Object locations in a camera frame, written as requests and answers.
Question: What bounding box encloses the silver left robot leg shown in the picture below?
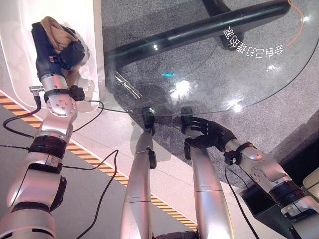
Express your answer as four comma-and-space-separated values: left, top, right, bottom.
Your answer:
119, 125, 158, 239

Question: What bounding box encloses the black cable with silver plug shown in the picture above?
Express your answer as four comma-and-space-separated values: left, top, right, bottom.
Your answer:
1, 85, 45, 140

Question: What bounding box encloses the yellow black hazard tape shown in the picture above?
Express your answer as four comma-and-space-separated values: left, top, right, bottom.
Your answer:
0, 92, 198, 230

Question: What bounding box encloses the orange cable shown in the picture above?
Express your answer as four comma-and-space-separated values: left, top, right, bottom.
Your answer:
285, 0, 305, 48

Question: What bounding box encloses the white container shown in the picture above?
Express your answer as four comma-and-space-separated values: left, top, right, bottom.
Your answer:
302, 171, 319, 198

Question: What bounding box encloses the tan cloth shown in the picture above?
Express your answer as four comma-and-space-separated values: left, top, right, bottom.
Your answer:
40, 15, 83, 87

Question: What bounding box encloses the dark right robot foot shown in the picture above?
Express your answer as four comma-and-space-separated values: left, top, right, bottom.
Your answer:
179, 106, 194, 135

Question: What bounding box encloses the dark robot pelvis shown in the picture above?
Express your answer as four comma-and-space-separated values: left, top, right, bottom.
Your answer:
152, 230, 200, 239

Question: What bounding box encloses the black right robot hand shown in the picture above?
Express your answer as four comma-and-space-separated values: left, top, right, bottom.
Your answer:
184, 117, 238, 152

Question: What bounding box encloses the dark robot foot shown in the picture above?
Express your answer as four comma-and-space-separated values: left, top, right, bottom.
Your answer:
141, 106, 157, 136
179, 106, 194, 135

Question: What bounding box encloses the black table base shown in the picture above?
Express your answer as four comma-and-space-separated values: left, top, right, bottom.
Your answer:
104, 0, 292, 73

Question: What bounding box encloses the dark left robot foot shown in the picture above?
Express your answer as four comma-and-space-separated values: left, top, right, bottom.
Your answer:
141, 106, 157, 136

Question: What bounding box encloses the silver robot leg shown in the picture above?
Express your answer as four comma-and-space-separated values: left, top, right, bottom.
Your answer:
183, 129, 236, 239
119, 125, 158, 239

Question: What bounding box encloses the thin black cable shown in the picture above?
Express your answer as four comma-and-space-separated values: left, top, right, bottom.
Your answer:
223, 166, 260, 239
61, 99, 120, 239

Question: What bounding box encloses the black box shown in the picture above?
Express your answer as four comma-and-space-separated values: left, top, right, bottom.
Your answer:
241, 184, 284, 226

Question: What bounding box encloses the white cabinet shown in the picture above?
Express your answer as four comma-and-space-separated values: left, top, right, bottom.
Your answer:
0, 0, 106, 113

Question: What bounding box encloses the silver right robot leg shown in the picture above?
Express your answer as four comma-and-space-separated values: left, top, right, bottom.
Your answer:
183, 129, 236, 239

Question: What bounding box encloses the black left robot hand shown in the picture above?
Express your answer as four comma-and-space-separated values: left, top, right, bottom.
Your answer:
31, 21, 88, 79

